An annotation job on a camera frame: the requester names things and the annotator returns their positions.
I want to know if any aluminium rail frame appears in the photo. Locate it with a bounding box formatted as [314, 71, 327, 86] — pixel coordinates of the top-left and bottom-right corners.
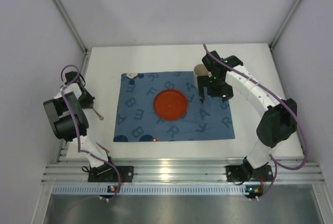
[42, 159, 325, 184]

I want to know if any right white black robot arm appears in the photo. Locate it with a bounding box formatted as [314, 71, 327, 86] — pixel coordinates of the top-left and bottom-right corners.
[197, 51, 297, 169]

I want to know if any perforated cable tray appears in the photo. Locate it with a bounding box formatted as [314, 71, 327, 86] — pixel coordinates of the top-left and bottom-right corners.
[52, 185, 262, 195]

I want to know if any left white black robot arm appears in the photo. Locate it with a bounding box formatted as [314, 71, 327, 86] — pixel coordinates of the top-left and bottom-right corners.
[43, 71, 111, 169]

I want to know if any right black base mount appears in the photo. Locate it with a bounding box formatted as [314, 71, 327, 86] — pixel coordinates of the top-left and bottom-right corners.
[225, 165, 273, 183]

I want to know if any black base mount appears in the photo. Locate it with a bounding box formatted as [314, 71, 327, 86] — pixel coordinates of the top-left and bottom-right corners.
[225, 165, 273, 183]
[82, 164, 134, 182]

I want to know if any beige paper cup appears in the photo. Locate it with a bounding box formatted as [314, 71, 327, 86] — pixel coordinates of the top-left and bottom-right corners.
[193, 64, 209, 89]

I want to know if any red round plastic plate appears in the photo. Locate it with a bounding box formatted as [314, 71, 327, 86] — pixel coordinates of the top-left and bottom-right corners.
[153, 89, 187, 121]

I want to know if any blue letter-print placemat cloth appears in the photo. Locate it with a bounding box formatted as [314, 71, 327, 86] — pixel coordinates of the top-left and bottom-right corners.
[113, 71, 235, 142]

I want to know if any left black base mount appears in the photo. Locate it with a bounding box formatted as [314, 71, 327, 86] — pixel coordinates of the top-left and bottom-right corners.
[82, 164, 134, 182]

